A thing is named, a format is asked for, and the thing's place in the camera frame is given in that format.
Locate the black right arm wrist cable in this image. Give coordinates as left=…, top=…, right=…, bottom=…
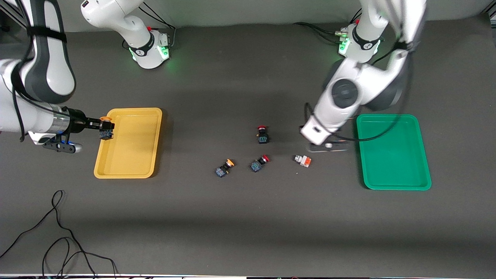
left=11, top=0, right=67, bottom=142

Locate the black right arm base cable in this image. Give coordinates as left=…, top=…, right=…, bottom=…
left=122, top=3, right=177, bottom=50

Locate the green plastic tray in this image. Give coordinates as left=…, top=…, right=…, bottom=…
left=356, top=114, right=432, bottom=191

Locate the dark grey table mat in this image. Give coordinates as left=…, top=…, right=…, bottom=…
left=0, top=14, right=496, bottom=277

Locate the yellow plastic tray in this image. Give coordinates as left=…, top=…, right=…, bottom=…
left=93, top=108, right=163, bottom=179

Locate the yellow push button switch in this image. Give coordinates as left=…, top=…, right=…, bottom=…
left=215, top=158, right=236, bottom=178
left=98, top=116, right=115, bottom=141

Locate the aluminium frame rail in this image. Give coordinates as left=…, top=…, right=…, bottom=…
left=0, top=7, right=32, bottom=32

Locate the thin black loose cable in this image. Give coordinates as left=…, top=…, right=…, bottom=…
left=0, top=190, right=119, bottom=279

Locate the black left arm base cable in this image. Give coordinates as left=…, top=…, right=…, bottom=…
left=293, top=10, right=363, bottom=43

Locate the black arm base cable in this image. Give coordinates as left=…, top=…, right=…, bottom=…
left=293, top=10, right=363, bottom=43
left=122, top=3, right=177, bottom=50

